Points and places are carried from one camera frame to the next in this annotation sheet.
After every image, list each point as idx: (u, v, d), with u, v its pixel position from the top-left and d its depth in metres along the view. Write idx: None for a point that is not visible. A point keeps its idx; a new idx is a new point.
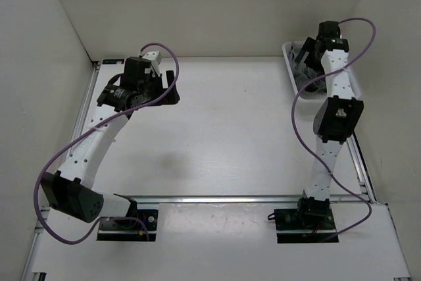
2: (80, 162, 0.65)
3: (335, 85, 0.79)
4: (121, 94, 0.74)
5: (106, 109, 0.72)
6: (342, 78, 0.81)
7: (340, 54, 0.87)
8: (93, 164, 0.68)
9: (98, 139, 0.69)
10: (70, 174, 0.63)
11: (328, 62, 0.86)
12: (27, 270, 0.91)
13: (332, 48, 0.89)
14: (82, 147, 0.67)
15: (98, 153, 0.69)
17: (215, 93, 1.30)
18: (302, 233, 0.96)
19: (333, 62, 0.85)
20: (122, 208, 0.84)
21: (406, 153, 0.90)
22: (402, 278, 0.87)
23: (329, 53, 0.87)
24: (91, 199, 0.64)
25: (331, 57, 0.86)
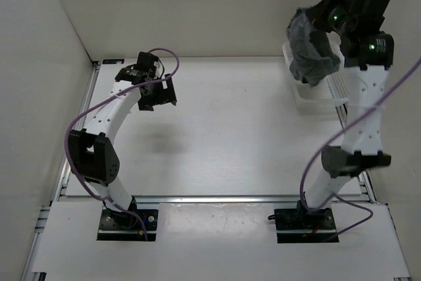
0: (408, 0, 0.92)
2: (104, 122, 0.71)
3: (358, 131, 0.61)
4: (135, 74, 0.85)
5: (123, 84, 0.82)
6: (371, 123, 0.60)
7: (377, 72, 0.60)
8: (113, 126, 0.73)
9: (118, 106, 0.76)
10: (96, 129, 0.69)
11: (352, 81, 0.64)
12: (26, 270, 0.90)
13: (368, 64, 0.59)
14: (105, 110, 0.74)
15: (118, 116, 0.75)
17: (215, 93, 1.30)
18: (302, 233, 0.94)
19: (365, 91, 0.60)
20: (125, 201, 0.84)
21: (406, 152, 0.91)
22: (402, 278, 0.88)
23: (360, 72, 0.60)
24: (112, 156, 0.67)
25: (361, 83, 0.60)
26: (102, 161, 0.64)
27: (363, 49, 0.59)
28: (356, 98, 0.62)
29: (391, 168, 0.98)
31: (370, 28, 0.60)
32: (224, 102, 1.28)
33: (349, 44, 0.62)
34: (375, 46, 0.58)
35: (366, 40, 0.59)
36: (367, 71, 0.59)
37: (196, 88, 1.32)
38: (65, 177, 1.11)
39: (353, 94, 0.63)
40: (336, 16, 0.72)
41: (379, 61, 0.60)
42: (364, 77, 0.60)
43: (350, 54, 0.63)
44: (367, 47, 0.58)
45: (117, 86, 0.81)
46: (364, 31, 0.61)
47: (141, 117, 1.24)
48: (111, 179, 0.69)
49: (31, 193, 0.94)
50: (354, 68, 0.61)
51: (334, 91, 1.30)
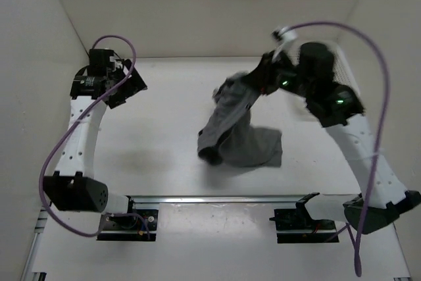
0: (407, 0, 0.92)
2: (75, 156, 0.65)
3: (377, 185, 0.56)
4: (92, 82, 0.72)
5: (82, 100, 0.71)
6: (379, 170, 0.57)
7: (358, 122, 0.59)
8: (87, 155, 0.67)
9: (85, 131, 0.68)
10: (70, 169, 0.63)
11: (341, 137, 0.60)
12: (26, 270, 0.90)
13: (347, 117, 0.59)
14: (73, 143, 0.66)
15: (89, 143, 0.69)
17: (215, 93, 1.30)
18: (302, 233, 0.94)
19: (358, 142, 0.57)
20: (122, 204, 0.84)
21: (406, 152, 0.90)
22: (402, 278, 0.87)
23: (345, 127, 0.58)
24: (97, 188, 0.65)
25: (352, 137, 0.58)
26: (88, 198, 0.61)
27: (336, 108, 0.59)
28: (355, 153, 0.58)
29: None
31: (327, 85, 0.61)
32: None
33: (320, 108, 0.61)
34: (344, 101, 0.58)
35: (332, 98, 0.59)
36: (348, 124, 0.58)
37: (196, 88, 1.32)
38: None
39: (345, 149, 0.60)
40: (285, 82, 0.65)
41: (352, 110, 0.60)
42: (349, 129, 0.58)
43: (322, 115, 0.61)
44: (337, 104, 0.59)
45: (75, 105, 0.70)
46: (323, 91, 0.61)
47: (141, 118, 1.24)
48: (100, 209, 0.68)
49: (31, 193, 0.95)
50: (337, 125, 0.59)
51: None
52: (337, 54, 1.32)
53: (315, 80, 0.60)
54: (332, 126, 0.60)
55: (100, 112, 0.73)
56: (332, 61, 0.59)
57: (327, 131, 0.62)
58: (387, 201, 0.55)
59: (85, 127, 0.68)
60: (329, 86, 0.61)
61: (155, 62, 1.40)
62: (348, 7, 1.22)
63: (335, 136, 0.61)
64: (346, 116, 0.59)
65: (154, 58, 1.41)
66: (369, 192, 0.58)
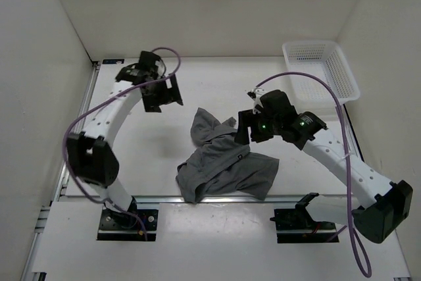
0: (407, 0, 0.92)
2: (102, 124, 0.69)
3: (362, 183, 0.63)
4: (136, 74, 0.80)
5: (124, 84, 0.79)
6: (358, 168, 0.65)
7: (323, 135, 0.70)
8: (113, 127, 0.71)
9: (119, 106, 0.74)
10: (95, 132, 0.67)
11: (316, 153, 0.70)
12: (27, 270, 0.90)
13: (312, 133, 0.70)
14: (104, 112, 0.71)
15: (118, 119, 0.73)
17: (215, 93, 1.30)
18: (302, 233, 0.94)
19: (330, 151, 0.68)
20: (124, 201, 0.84)
21: (406, 153, 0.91)
22: (402, 278, 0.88)
23: (314, 142, 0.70)
24: (112, 161, 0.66)
25: (322, 147, 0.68)
26: (102, 165, 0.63)
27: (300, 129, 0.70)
28: (330, 161, 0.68)
29: (391, 169, 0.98)
31: (291, 117, 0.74)
32: (223, 102, 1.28)
33: (289, 133, 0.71)
34: (306, 122, 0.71)
35: (295, 122, 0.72)
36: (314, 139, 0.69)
37: (196, 87, 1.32)
38: (65, 177, 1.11)
39: (323, 160, 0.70)
40: (264, 125, 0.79)
41: (317, 129, 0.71)
42: (320, 143, 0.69)
43: (294, 139, 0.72)
44: (301, 126, 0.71)
45: (117, 86, 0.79)
46: (289, 121, 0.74)
47: (141, 117, 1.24)
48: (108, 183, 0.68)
49: (31, 193, 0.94)
50: (306, 141, 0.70)
51: (334, 91, 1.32)
52: (337, 54, 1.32)
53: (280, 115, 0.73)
54: (305, 145, 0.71)
55: (133, 98, 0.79)
56: (284, 97, 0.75)
57: (306, 152, 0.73)
58: (375, 194, 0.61)
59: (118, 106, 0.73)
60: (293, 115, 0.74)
61: None
62: (348, 7, 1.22)
63: (313, 153, 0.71)
64: (312, 132, 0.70)
65: None
66: (362, 195, 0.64)
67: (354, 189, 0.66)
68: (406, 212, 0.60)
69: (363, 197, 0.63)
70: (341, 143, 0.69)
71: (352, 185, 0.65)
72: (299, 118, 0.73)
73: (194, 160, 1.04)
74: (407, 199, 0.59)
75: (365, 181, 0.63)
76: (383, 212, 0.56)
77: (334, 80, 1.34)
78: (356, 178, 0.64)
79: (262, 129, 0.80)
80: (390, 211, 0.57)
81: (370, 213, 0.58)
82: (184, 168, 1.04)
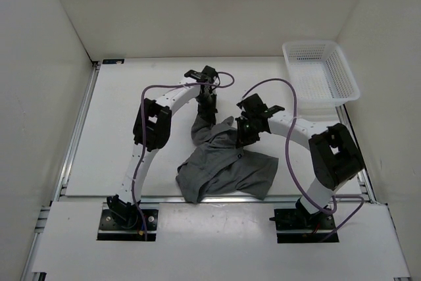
0: (406, 0, 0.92)
2: (170, 100, 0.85)
3: (304, 131, 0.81)
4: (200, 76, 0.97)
5: (190, 79, 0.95)
6: (302, 123, 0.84)
7: (280, 113, 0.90)
8: (175, 106, 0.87)
9: (184, 93, 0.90)
10: (164, 102, 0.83)
11: (277, 127, 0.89)
12: (27, 270, 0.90)
13: (272, 113, 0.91)
14: (173, 92, 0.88)
15: (180, 101, 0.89)
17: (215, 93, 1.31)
18: (302, 233, 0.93)
19: (283, 120, 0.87)
20: (137, 191, 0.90)
21: (405, 153, 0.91)
22: (402, 278, 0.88)
23: (272, 118, 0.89)
24: (168, 128, 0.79)
25: (277, 119, 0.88)
26: (162, 126, 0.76)
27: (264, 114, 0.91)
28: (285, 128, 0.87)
29: (390, 169, 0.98)
31: (260, 108, 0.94)
32: (223, 102, 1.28)
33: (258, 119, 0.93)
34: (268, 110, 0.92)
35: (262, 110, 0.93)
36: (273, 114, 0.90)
37: None
38: (65, 177, 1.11)
39: (283, 132, 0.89)
40: (247, 125, 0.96)
41: (277, 110, 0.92)
42: (275, 116, 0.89)
43: (262, 124, 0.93)
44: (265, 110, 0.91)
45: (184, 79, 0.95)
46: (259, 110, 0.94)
47: None
48: (156, 147, 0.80)
49: (31, 193, 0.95)
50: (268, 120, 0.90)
51: (334, 91, 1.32)
52: (336, 54, 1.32)
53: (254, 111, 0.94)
54: (270, 126, 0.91)
55: (192, 94, 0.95)
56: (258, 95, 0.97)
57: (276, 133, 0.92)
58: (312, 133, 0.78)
59: (183, 91, 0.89)
60: (261, 108, 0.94)
61: (154, 62, 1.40)
62: (348, 7, 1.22)
63: (276, 129, 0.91)
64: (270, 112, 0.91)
65: (154, 58, 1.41)
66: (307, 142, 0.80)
67: (305, 141, 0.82)
68: (356, 154, 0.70)
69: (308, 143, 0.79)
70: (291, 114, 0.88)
71: (302, 139, 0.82)
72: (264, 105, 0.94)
73: (195, 160, 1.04)
74: (345, 137, 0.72)
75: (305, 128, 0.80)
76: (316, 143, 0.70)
77: (334, 80, 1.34)
78: (300, 129, 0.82)
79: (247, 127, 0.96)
80: (324, 143, 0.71)
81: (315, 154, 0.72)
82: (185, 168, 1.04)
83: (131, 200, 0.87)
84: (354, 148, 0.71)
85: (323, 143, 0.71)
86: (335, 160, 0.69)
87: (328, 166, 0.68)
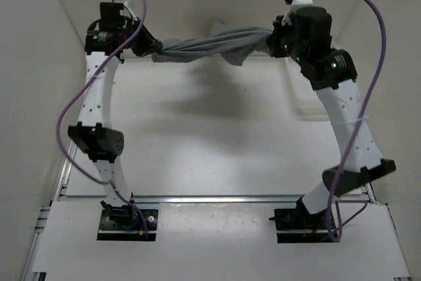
0: (407, 0, 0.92)
2: (95, 109, 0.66)
3: (356, 149, 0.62)
4: (104, 37, 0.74)
5: (99, 56, 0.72)
6: (363, 138, 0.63)
7: (348, 87, 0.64)
8: (105, 108, 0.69)
9: (102, 85, 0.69)
10: (91, 120, 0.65)
11: (330, 99, 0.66)
12: (27, 270, 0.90)
13: (338, 81, 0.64)
14: (91, 95, 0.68)
15: (106, 97, 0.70)
17: (215, 93, 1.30)
18: (302, 233, 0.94)
19: (345, 108, 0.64)
20: (126, 193, 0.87)
21: (405, 153, 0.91)
22: (402, 278, 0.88)
23: (335, 92, 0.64)
24: (114, 133, 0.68)
25: (340, 102, 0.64)
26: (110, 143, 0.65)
27: (331, 72, 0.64)
28: (341, 116, 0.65)
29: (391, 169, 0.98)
31: (322, 46, 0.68)
32: (223, 102, 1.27)
33: (313, 69, 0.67)
34: (337, 64, 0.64)
35: (327, 60, 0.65)
36: (337, 89, 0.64)
37: (196, 87, 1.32)
38: (65, 177, 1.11)
39: (331, 110, 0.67)
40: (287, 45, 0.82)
41: (346, 76, 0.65)
42: (339, 95, 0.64)
43: (316, 78, 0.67)
44: (331, 68, 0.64)
45: (91, 60, 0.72)
46: (316, 53, 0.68)
47: (141, 116, 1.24)
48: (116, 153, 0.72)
49: (31, 193, 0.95)
50: (327, 90, 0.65)
51: None
52: None
53: (313, 45, 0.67)
54: (323, 90, 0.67)
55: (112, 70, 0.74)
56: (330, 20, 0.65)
57: (319, 96, 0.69)
58: (361, 165, 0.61)
59: (102, 81, 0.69)
60: (321, 44, 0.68)
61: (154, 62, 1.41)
62: (348, 7, 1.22)
63: (325, 100, 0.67)
64: (339, 80, 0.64)
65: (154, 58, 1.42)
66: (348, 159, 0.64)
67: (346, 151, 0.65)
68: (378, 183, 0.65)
69: (349, 162, 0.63)
70: (358, 102, 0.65)
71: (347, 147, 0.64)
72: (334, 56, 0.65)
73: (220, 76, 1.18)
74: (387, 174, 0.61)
75: (361, 152, 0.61)
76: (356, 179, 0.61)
77: None
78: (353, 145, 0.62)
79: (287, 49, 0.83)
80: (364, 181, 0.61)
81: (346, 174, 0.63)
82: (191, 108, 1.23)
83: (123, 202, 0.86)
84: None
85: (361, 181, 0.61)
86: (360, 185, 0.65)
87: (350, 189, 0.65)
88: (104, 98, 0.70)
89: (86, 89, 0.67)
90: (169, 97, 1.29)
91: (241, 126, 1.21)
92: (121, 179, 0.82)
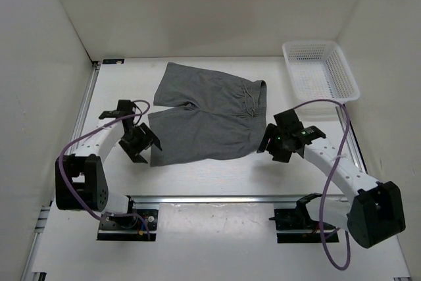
0: (408, 0, 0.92)
2: (93, 146, 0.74)
3: (348, 179, 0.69)
4: (117, 113, 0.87)
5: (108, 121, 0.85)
6: (348, 168, 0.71)
7: (320, 142, 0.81)
8: (102, 151, 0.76)
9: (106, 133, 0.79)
10: (85, 153, 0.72)
11: (313, 155, 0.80)
12: (27, 270, 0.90)
13: (310, 139, 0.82)
14: (93, 138, 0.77)
15: (105, 144, 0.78)
17: (215, 93, 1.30)
18: (302, 233, 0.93)
19: (323, 154, 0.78)
20: (122, 203, 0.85)
21: (406, 153, 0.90)
22: (402, 278, 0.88)
23: (310, 146, 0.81)
24: (101, 179, 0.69)
25: (317, 150, 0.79)
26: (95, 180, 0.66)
27: (302, 137, 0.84)
28: (324, 162, 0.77)
29: (390, 170, 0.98)
31: (297, 129, 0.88)
32: (223, 102, 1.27)
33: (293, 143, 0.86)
34: (307, 132, 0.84)
35: (299, 133, 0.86)
36: (312, 143, 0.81)
37: (195, 87, 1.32)
38: None
39: (318, 162, 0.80)
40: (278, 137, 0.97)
41: (318, 136, 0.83)
42: (316, 146, 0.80)
43: (297, 146, 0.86)
44: (302, 135, 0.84)
45: (103, 122, 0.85)
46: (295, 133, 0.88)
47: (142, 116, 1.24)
48: (98, 206, 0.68)
49: (31, 193, 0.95)
50: (305, 147, 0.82)
51: (333, 91, 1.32)
52: (336, 54, 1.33)
53: (289, 128, 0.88)
54: (304, 151, 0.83)
55: (118, 131, 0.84)
56: (294, 113, 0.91)
57: (306, 157, 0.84)
58: (358, 189, 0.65)
59: (107, 133, 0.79)
60: (297, 127, 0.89)
61: (155, 62, 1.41)
62: (348, 7, 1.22)
63: (311, 158, 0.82)
64: (310, 139, 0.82)
65: (154, 58, 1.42)
66: (348, 191, 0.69)
67: (343, 187, 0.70)
68: (398, 217, 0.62)
69: (349, 194, 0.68)
70: (334, 149, 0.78)
71: (341, 182, 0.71)
72: (306, 130, 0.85)
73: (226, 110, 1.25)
74: (394, 199, 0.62)
75: (352, 178, 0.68)
76: (364, 204, 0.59)
77: (334, 80, 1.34)
78: (343, 175, 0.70)
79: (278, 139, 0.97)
80: (372, 205, 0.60)
81: (356, 210, 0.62)
82: (189, 111, 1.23)
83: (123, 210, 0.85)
84: (401, 212, 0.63)
85: (371, 207, 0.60)
86: (377, 224, 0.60)
87: (368, 228, 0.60)
88: (103, 145, 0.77)
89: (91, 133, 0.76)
90: (168, 97, 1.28)
91: (240, 126, 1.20)
92: (112, 197, 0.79)
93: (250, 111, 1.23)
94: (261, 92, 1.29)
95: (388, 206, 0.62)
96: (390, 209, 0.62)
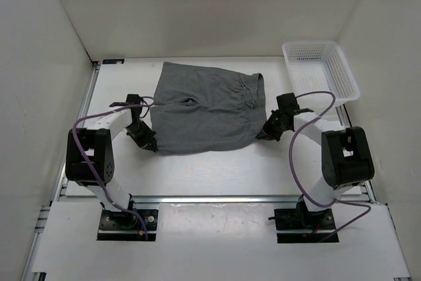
0: (408, 0, 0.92)
2: (103, 124, 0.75)
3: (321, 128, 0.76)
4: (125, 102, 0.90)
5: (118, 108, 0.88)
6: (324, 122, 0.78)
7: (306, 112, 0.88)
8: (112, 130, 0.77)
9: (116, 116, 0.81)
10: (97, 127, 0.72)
11: (299, 124, 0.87)
12: (27, 270, 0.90)
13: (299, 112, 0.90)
14: (103, 118, 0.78)
15: (114, 126, 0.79)
17: (214, 90, 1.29)
18: (302, 233, 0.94)
19: (306, 118, 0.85)
20: (122, 201, 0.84)
21: (405, 153, 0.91)
22: (402, 278, 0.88)
23: (298, 116, 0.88)
24: (110, 154, 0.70)
25: (301, 116, 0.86)
26: (102, 150, 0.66)
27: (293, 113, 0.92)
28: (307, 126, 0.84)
29: (390, 170, 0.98)
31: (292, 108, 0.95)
32: (223, 98, 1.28)
33: (285, 119, 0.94)
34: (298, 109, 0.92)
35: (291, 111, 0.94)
36: (300, 113, 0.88)
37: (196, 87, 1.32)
38: (65, 178, 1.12)
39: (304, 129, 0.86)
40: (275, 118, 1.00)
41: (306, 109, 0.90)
42: (302, 114, 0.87)
43: (289, 122, 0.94)
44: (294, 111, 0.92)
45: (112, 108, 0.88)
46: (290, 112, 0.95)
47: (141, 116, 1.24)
48: (104, 179, 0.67)
49: (31, 193, 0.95)
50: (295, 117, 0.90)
51: (334, 91, 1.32)
52: (337, 54, 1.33)
53: (286, 108, 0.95)
54: (294, 122, 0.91)
55: (125, 118, 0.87)
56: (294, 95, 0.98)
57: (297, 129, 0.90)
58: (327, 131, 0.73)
59: (116, 117, 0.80)
60: (295, 108, 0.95)
61: (155, 62, 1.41)
62: (348, 7, 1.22)
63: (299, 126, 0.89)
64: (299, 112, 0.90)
65: (154, 58, 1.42)
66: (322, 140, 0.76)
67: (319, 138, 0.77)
68: (366, 158, 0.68)
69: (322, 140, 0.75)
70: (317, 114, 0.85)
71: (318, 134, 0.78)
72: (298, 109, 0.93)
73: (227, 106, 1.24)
74: (360, 140, 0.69)
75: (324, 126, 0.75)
76: (326, 136, 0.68)
77: (334, 80, 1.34)
78: (318, 127, 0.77)
79: (275, 122, 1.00)
80: (336, 140, 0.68)
81: (325, 149, 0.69)
82: (189, 107, 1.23)
83: (124, 205, 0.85)
84: (368, 153, 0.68)
85: (334, 141, 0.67)
86: (343, 160, 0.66)
87: (333, 162, 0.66)
88: (113, 126, 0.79)
89: (101, 113, 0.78)
90: (168, 96, 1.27)
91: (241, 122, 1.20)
92: (114, 192, 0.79)
93: (250, 102, 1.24)
94: (259, 84, 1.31)
95: (356, 150, 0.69)
96: (357, 151, 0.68)
